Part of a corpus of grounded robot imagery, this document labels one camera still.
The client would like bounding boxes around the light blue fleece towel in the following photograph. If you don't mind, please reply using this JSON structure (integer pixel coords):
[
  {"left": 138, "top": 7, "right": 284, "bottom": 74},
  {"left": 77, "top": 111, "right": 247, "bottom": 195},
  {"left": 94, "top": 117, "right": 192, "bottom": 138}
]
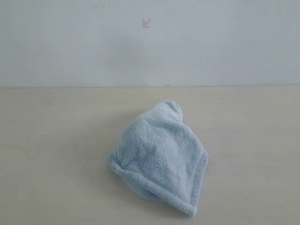
[{"left": 108, "top": 101, "right": 208, "bottom": 216}]

